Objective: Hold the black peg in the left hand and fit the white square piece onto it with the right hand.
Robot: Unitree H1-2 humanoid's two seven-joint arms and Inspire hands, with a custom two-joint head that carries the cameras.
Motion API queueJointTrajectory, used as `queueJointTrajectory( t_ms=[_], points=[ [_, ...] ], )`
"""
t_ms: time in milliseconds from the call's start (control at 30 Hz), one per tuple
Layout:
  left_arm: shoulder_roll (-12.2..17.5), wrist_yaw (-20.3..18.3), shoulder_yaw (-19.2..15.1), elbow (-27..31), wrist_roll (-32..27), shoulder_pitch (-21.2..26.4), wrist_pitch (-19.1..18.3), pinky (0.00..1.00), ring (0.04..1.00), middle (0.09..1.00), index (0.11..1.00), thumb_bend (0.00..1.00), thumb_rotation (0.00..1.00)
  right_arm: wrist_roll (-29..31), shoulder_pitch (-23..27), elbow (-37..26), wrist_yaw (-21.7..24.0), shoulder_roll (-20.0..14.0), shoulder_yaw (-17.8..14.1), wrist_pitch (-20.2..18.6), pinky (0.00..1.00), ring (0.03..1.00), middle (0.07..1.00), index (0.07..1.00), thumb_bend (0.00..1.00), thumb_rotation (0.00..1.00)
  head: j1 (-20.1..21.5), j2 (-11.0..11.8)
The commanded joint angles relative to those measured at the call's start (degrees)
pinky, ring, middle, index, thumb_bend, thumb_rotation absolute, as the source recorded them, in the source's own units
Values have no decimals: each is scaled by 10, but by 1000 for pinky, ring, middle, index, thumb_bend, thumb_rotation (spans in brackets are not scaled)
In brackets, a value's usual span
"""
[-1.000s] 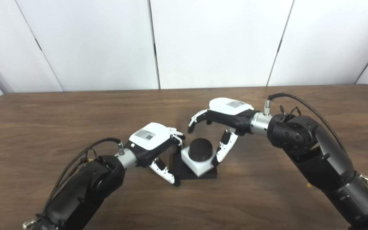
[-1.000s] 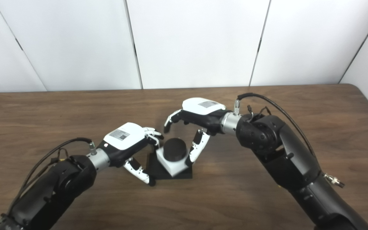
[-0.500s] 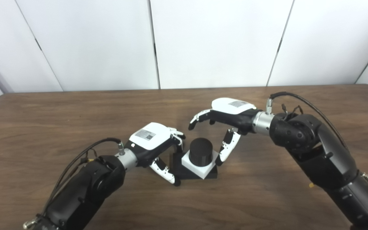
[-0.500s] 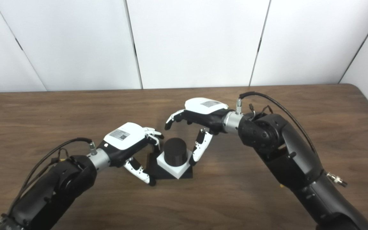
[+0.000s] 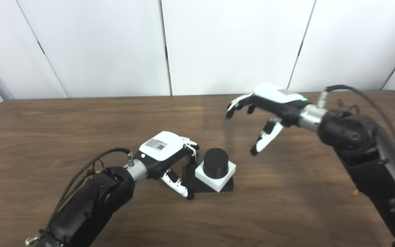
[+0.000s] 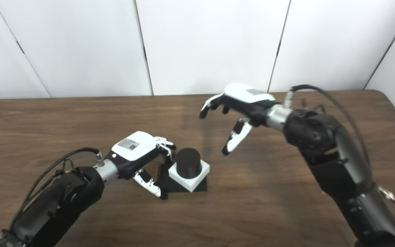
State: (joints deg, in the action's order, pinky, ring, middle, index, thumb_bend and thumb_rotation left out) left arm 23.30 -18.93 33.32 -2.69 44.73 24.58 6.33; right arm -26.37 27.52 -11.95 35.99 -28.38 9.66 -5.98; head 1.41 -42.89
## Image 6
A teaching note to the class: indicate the black peg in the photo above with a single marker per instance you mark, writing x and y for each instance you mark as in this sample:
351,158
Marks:
188,163

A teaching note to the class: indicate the white square piece with hole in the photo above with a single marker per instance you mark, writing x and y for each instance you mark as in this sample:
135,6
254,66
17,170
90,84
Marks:
187,183

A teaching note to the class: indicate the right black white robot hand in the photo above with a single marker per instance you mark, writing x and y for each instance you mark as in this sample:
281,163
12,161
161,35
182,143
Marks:
249,99

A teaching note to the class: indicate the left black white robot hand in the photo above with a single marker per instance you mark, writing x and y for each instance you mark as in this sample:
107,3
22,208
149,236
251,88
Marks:
135,147

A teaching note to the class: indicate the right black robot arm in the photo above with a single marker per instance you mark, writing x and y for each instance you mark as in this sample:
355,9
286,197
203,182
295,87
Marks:
338,154

